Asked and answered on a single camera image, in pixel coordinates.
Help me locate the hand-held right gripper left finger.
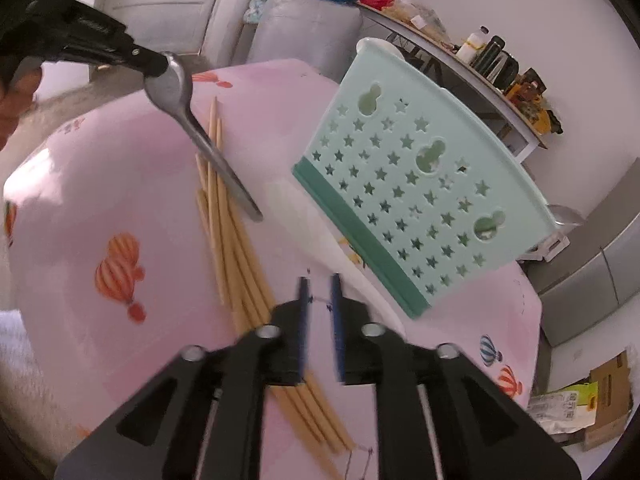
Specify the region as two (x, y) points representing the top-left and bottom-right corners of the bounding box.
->
(54, 276), (311, 480)

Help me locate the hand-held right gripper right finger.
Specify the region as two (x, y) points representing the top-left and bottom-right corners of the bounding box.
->
(330, 273), (583, 480)

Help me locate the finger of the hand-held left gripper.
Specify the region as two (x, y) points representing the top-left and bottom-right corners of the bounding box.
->
(60, 40), (170, 77)
(62, 1), (170, 66)

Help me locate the metal spoon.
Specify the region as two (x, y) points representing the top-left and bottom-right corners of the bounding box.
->
(144, 51), (264, 222)

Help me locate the pile of wooden chopsticks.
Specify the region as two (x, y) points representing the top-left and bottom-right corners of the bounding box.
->
(195, 96), (357, 480)

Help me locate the mint green utensil holder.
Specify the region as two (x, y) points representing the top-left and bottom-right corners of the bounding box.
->
(292, 36), (558, 319)

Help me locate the person's left hand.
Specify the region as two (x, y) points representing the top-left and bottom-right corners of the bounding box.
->
(0, 67), (43, 151)

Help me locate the white panel door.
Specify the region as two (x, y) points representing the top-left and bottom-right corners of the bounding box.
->
(109, 0), (227, 57)

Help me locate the pink balloon print tablecloth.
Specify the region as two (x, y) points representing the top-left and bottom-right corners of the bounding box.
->
(2, 57), (544, 480)

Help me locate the grey bundled bag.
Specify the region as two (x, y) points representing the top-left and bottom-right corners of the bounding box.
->
(247, 0), (364, 80)

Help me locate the white plastic package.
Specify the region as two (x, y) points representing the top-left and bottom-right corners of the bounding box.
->
(526, 381), (599, 444)

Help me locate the grey cabinet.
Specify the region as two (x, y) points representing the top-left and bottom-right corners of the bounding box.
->
(524, 157), (640, 347)

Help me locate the cardboard box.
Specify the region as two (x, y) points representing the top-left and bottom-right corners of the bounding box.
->
(581, 350), (634, 452)

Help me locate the wooden top side table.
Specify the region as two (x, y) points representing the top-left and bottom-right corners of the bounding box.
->
(356, 0), (549, 162)

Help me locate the yellow plastic bag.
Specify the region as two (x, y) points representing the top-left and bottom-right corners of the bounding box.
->
(504, 67), (564, 135)

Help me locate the dark bottle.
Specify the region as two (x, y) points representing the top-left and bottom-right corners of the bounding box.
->
(472, 35), (521, 87)

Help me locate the white plastic bottle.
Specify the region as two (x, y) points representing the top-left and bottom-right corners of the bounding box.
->
(456, 26), (489, 64)

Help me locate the white plastic bracket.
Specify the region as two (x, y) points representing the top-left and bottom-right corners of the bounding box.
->
(516, 232), (571, 264)

